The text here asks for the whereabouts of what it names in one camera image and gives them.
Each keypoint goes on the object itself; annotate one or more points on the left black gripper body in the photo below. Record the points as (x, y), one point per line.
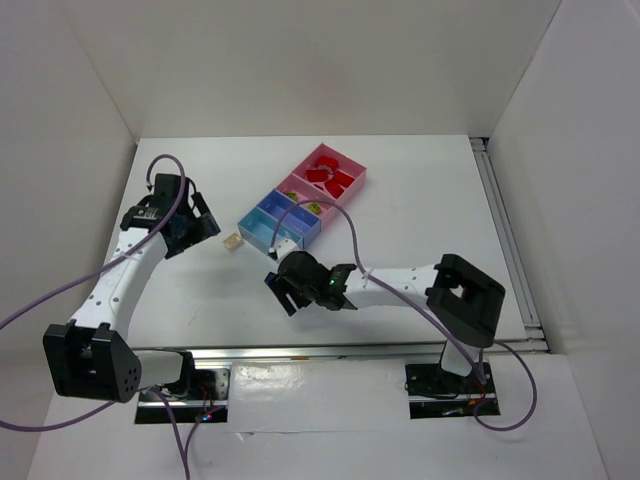
(198, 226)

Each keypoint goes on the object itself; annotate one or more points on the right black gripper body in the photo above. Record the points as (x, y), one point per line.
(285, 291)

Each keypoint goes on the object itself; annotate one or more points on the purple lego plate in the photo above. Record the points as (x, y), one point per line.
(270, 278)

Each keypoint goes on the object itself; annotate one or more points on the tan lego brick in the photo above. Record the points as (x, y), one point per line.
(233, 241)

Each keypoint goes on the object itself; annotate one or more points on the red lego brick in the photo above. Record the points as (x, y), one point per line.
(317, 175)
(343, 179)
(334, 189)

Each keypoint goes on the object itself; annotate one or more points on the red round flower lego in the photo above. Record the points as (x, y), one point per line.
(326, 162)

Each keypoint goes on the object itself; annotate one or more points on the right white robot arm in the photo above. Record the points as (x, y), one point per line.
(460, 300)

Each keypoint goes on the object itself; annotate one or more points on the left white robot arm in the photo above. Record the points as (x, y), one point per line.
(89, 356)

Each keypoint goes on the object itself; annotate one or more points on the purple blue container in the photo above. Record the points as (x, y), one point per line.
(301, 220)

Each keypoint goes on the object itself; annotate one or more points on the light blue container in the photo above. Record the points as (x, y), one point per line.
(262, 230)

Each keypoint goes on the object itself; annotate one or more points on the small pink container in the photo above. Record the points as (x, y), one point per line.
(305, 191)

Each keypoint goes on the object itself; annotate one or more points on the large pink container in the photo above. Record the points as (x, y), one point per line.
(346, 165)

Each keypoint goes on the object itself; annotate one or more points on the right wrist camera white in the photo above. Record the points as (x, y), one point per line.
(281, 249)

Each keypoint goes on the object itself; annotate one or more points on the aluminium front rail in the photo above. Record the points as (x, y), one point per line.
(304, 352)

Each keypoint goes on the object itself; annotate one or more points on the aluminium rail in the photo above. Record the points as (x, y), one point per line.
(535, 340)
(304, 352)

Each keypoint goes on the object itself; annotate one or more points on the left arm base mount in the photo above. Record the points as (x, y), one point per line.
(206, 401)

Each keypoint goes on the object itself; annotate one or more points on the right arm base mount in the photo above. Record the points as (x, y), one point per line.
(434, 393)

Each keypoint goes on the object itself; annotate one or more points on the aluminium right rail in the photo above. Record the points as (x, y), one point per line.
(535, 340)

